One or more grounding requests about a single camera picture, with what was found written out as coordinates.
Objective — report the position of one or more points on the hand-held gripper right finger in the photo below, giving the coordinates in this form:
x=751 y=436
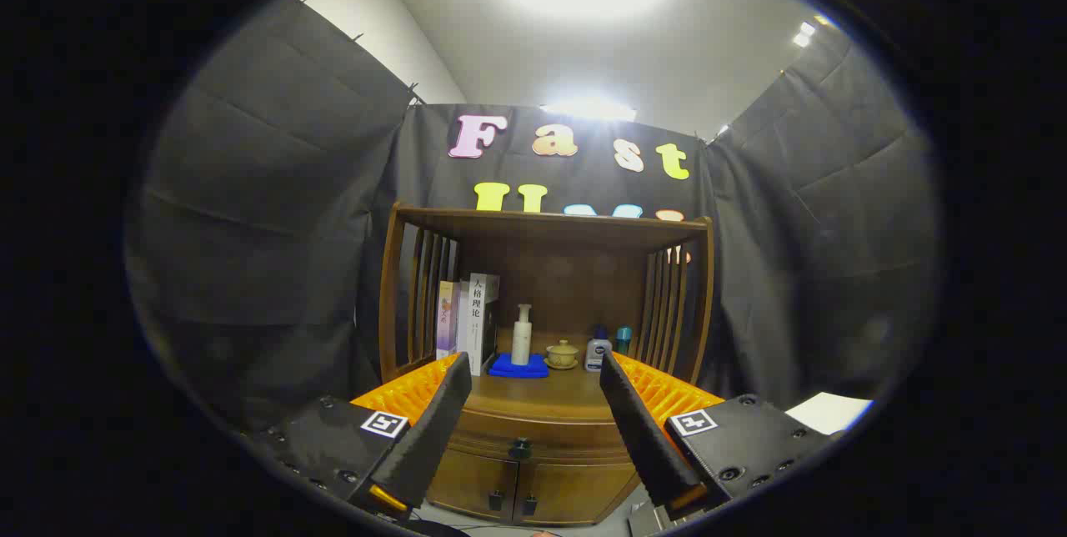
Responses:
x=646 y=437

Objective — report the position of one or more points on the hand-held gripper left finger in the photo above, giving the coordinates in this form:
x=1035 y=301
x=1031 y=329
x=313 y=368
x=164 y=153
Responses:
x=433 y=437

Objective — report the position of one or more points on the brown wooden drawer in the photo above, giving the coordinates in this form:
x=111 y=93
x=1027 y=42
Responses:
x=567 y=441

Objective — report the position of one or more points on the wooden cabinet door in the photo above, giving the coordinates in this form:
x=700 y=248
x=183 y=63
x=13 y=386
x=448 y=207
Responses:
x=575 y=491
x=467 y=483

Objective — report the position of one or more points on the brown wooden countertop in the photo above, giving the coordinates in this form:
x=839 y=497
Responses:
x=550 y=395

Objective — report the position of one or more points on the brown wooden cabinet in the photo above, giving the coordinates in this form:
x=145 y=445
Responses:
x=575 y=278

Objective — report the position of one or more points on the white blue-capped lotion bottle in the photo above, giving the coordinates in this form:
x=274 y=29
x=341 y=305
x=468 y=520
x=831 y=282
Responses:
x=597 y=353

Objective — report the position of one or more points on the blue folded cloth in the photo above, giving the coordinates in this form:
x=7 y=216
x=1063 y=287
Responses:
x=504 y=370

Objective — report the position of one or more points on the teal bottle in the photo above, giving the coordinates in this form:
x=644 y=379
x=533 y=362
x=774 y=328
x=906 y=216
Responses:
x=623 y=341

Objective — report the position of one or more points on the thick white book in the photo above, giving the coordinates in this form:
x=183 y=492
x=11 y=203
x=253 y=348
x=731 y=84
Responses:
x=475 y=328

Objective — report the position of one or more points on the purple book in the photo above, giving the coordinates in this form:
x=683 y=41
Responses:
x=447 y=320

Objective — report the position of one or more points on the yellow lidded teacup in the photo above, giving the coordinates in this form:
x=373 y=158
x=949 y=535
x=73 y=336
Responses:
x=562 y=353

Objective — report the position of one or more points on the white pump bottle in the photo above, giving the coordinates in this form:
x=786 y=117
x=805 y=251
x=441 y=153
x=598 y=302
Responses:
x=522 y=341

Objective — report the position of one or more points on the white sheet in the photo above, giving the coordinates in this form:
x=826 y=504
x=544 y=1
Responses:
x=829 y=412

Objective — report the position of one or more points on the long ceiling light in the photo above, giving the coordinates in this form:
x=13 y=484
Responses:
x=588 y=109

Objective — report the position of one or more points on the small ceiling light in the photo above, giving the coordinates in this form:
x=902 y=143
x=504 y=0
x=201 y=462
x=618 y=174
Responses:
x=804 y=35

